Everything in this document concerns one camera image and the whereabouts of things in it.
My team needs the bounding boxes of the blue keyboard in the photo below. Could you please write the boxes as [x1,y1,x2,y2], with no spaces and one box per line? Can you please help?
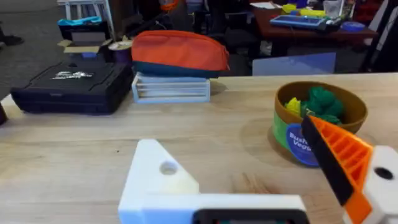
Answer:
[269,14,327,30]

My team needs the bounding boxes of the orange and navy zip pouch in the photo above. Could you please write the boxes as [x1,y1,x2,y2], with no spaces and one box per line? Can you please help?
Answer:
[131,30,231,79]

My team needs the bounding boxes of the black plastic tool case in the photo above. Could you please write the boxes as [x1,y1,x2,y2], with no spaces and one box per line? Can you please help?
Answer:
[10,60,134,116]

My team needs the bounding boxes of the open cardboard box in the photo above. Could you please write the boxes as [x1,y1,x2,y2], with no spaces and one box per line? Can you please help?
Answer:
[57,30,113,60]

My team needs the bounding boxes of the brown tub of toy vegetables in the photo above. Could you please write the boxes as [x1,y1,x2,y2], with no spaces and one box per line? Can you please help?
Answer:
[272,81,368,167]

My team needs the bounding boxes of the pale blue slatted crate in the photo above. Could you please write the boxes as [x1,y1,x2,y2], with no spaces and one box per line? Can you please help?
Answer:
[131,72,211,105]

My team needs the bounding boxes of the bare white left gripper left finger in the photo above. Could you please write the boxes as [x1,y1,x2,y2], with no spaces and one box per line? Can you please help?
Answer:
[118,139,200,224]

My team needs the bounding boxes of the white orange left gripper right finger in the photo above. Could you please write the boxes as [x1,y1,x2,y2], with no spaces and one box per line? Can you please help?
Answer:
[300,114,398,224]

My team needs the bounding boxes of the dark wooden desk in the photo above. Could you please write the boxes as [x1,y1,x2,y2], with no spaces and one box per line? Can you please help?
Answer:
[252,6,379,57]

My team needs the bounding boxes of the black bin with teal cloth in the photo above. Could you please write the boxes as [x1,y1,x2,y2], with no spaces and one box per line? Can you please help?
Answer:
[57,16,111,41]

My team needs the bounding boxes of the blue round lid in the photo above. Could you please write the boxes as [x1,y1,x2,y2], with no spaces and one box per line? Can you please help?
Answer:
[340,21,366,33]

